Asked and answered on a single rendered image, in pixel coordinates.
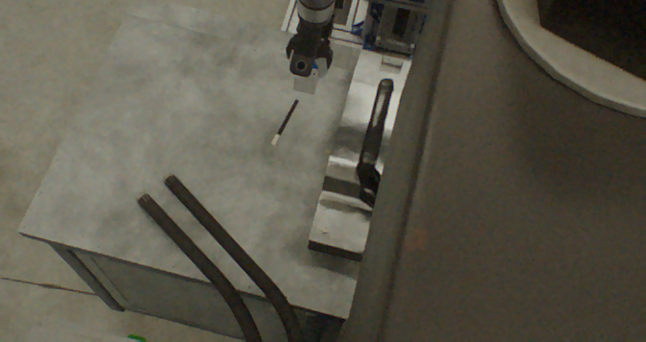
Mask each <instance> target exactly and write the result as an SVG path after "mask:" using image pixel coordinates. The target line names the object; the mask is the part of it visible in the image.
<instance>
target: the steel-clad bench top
mask: <svg viewBox="0 0 646 342"><path fill-rule="evenodd" d="M293 35H295V34H294V33H289V32H288V31H285V30H281V29H277V28H273V27H269V26H264V25H261V24H257V23H253V22H249V21H245V20H241V19H237V18H232V17H229V16H225V15H221V14H216V13H212V12H204V11H200V10H196V9H193V8H192V7H189V6H185V5H181V4H176V3H172V2H168V1H164V0H133V2H132V4H131V6H130V8H129V9H128V11H127V13H126V16H125V18H123V20H122V22H121V24H120V26H119V28H118V30H117V32H116V34H115V36H114V38H113V40H112V43H111V46H110V48H109V50H108V52H107V54H106V56H105V58H104V59H103V61H102V63H101V65H100V67H99V69H98V71H97V73H96V76H95V75H94V78H93V80H92V82H91V84H90V86H89V88H88V90H87V93H86V95H85V97H84V99H83V101H82V103H81V105H80V107H79V109H78V112H77V114H76V116H75V118H74V120H73V122H72V124H71V126H69V128H68V130H67V132H66V134H65V136H64V139H63V141H62V144H61V146H60V148H59V150H58V152H57V154H56V155H55V157H54V159H53V161H52V163H51V166H50V168H49V170H47V172H46V174H45V176H44V178H43V180H42V182H41V184H40V186H39V188H38V190H37V194H36V196H35V198H34V200H33V202H32V203H31V205H30V207H29V209H27V211H26V213H25V215H24V217H23V219H22V222H21V224H20V226H19V228H18V230H17V231H18V232H22V233H25V234H28V235H33V236H37V237H40V238H44V239H48V240H51V241H56V242H60V243H63V244H66V245H70V246H75V247H78V248H82V249H86V250H90V251H93V252H96V253H101V254H104V255H108V257H109V256H112V257H115V258H118V259H122V260H127V261H130V262H133V263H137V264H141V265H144V266H148V267H153V268H156V269H160V270H163V271H167V272H170V273H174V274H179V275H182V276H186V277H190V278H193V279H197V280H200V281H207V282H211V281H210V280H209V279H208V278H207V277H206V276H204V275H203V274H202V273H201V272H200V270H199V269H198V268H197V267H196V266H195V265H194V263H193V262H192V261H191V260H190V259H189V257H188V256H187V255H186V254H185V253H184V252H183V251H182V250H181V249H180V248H179V246H178V245H177V244H176V243H175V242H173V241H172V240H171V239H170V238H169V237H168V235H167V234H166V233H165V232H164V230H163V229H162V228H161V227H160V226H159V225H158V223H157V222H156V221H155V220H154V219H153V218H152V217H151V216H150V215H149V214H148V213H147V211H146V210H145V209H143V208H142V207H141V206H140V205H139V204H138V203H137V201H136V196H137V194H138V193H139V192H141V191H147V192H148V194H149V195H150V196H151V197H152V198H153V199H154V201H155V202H156V203H157V204H158V205H159V206H160V207H161V208H162V209H163V211H164V212H165V213H166V214H167V215H168V216H169V217H170V218H171V219H173V220H174V221H175V222H176V223H177V224H178V225H179V227H180V228H181V229H182V230H183V231H184V232H185V233H186V235H187V236H188V237H189V238H190V239H191V240H192V242H193V243H194V244H195V245H196V246H197V247H198V248H199V249H200V250H201V251H202V252H204V253H205V254H206V255H207V257H208V258H209V259H210V260H211V261H212V262H213V263H214V264H215V265H216V267H217V268H218V269H219V270H220V271H221V273H222V274H223V275H224V276H225V277H226V278H227V279H228V281H229V282H230V283H231V284H232V286H233V287H234V288H235V289H237V290H241V291H244V292H248V293H252V294H256V295H259V296H263V297H266V296H265V295H264V294H263V293H262V291H261V290H260V289H259V288H258V287H257V286H256V284H255V283H254V282H253V281H252V280H251V279H250V278H249V277H248V276H247V275H246V273H245V272H244V271H243V270H242V269H241V267H240V266H239V265H238V264H237V263H236V261H235V260H234V259H232V258H231V257H230V256H229V255H228V254H227V252H226V251H225V250H224V249H223V248H222V247H221V246H220V245H219V244H218V243H217V241H216V240H215V239H214V238H213V237H212V236H211V234H210V233H209V231H208V230H207V229H206V228H205V227H204V226H203V225H202V224H200V223H199V222H198V220H197V219H196V218H195V217H194V216H193V215H192V214H191V213H190V212H189V211H188V209H187V208H186V207H185V206H184V205H183V204H182V203H181V202H180V199H179V198H178V197H177V196H176V195H175V194H174V193H173V192H172V191H170V190H169V188H168V187H167V186H166V185H165V184H164V183H163V182H162V178H163V176H164V175H165V174H167V173H173V174H174V175H175V176H176V177H177V179H178V180H179V181H180V182H181V183H182V184H183V185H184V186H185V187H186V188H187V189H188V190H189V192H190V193H191V194H192V195H193V196H194V197H195V198H196V199H197V200H198V201H199V203H201V204H202V205H203V207H204V208H205V209H206V210H207V211H208V212H209V213H210V214H211V215H212V216H213V217H214V218H215V220H216V221H217V222H218V223H219V224H220V225H221V226H222V227H223V228H224V229H225V230H226V231H227V232H228V234H229V235H230V236H231V238H233V239H234V240H235V241H236V242H237V243H238V244H239V245H240V246H241V248H242V249H243V250H244V251H245V252H246V253H247V254H248V255H249V256H250V257H251V258H252V259H253V260H254V261H255V262H256V263H257V264H258V265H259V267H260V268H261V269H262V271H263V272H264V273H265V274H267V275H268V277H269V278H270V279H271V280H273V281H274V282H275V283H276V284H277V286H278V287H279V288H280V289H281V291H282V292H283V293H284V295H285V296H286V298H287V301H288V302H289V304H290V305H295V306H300V307H303V308H307V309H310V310H314V311H318V312H321V313H325V314H329V315H334V316H336V317H340V318H344V319H347V318H348V316H349V312H350V308H351V303H352V300H353V295H354V291H355V286H356V282H357V278H358V273H359V270H360V262H358V261H354V260H351V259H347V258H344V257H340V256H333V255H328V254H325V253H321V252H317V251H314V250H311V249H308V245H309V239H310V234H311V228H312V224H313V221H314V217H315V213H316V211H317V207H318V202H319V199H320V195H321V191H322V187H323V182H324V177H325V173H326V168H327V164H328V161H329V157H330V156H329V155H328V154H324V150H325V149H328V150H330V149H332V148H334V145H335V139H336V136H337V132H338V129H339V126H340V122H341V119H342V115H343V112H344V109H345V105H346V102H347V97H348V93H349V90H350V86H351V83H352V80H353V76H354V72H355V69H356V65H357V60H358V57H359V53H360V51H365V52H370V51H366V50H361V49H357V48H353V47H349V46H345V45H341V44H337V43H333V42H330V46H329V47H330V49H333V51H334V58H333V62H331V65H330V67H329V70H328V72H327V74H326V75H325V76H324V77H323V78H318V84H317V88H316V91H315V93H314V95H313V94H309V93H306V92H302V91H297V90H294V89H293V88H294V76H295V75H292V74H291V73H290V72H289V62H288V58H287V57H286V46H287V43H288V41H289V40H290V38H291V37H293ZM352 49H353V50H352ZM351 52H352V53H351ZM370 53H374V52H370ZM374 54H378V53H374ZM378 55H382V54H378ZM350 56H351V57H350ZM382 56H384V58H383V60H387V61H395V62H400V63H402V62H403V61H406V60H402V59H398V58H393V57H390V56H386V55H382ZM349 59H350V60H349ZM348 62H349V63H348ZM410 62H411V61H410ZM347 66H348V67H347ZM295 100H297V101H299V104H297V105H296V107H295V109H294V111H293V113H292V115H291V116H290V117H289V119H288V121H287V123H286V126H285V127H284V129H283V131H282V134H281V136H280V138H279V140H278V141H277V143H276V145H273V144H272V142H273V140H274V138H275V136H276V134H277V132H278V131H279V129H280V127H281V125H282V123H283V122H284V120H285V118H286V115H287V113H288V112H289V110H290V108H291V106H292V104H293V103H294V101H295ZM266 298H268V297H266Z"/></svg>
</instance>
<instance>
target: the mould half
mask: <svg viewBox="0 0 646 342"><path fill-rule="evenodd" d="M383 57H384V56H382V55H378V54H374V53H370V52H365V51H360V53H359V57H358V60H357V65H356V69H355V72H354V76H353V80H352V83H351V86H350V90H349V93H348V97H347V102H346V105H345V109H344V112H343V115H342V119H341V122H340V126H339V129H338V132H337V136H336V139H335V145H334V148H332V151H331V154H330V157H329V161H328V164H327V168H326V173H325V177H324V182H323V187H322V191H321V195H320V199H319V202H318V207H317V211H316V213H315V217H314V221H313V224H312V228H311V234H310V239H309V245H308V249H311V250H314V251H317V252H321V253H325V254H328V255H333V256H337V257H344V258H347V259H351V260H354V261H358V262H361V257H362V253H363V249H364V244H366V240H367V236H368V232H369V227H370V223H371V219H372V214H373V210H374V209H373V208H370V207H369V206H368V205H367V204H366V203H365V202H363V201H362V200H361V199H360V197H359V196H360V181H359V178H358V176H357V174H356V165H357V163H358V162H359V155H360V150H361V147H362V143H363V140H364V136H365V131H367V128H368V124H369V120H370V116H371V112H372V109H373V105H374V101H375V96H376V92H377V88H378V84H379V81H380V80H381V79H383V78H389V79H390V80H392V81H393V83H394V89H393V92H392V97H391V102H390V106H389V110H388V114H387V118H386V122H385V129H384V135H383V139H382V144H381V148H380V153H379V157H378V161H377V165H376V168H377V170H378V171H379V172H380V174H381V176H382V172H383V167H384V163H385V155H386V151H387V147H388V142H389V139H390V135H391V130H392V125H393V121H394V117H395V112H396V109H397V105H398V101H400V96H401V93H402V90H403V87H404V84H405V81H406V78H407V76H408V73H409V70H410V64H411V62H409V61H403V69H402V73H401V76H399V75H394V74H390V73H386V72H383V71H379V70H380V66H381V61H382V58H383ZM323 226H327V227H328V228H329V231H328V232H327V233H323V232H322V231H321V230H322V227H323Z"/></svg>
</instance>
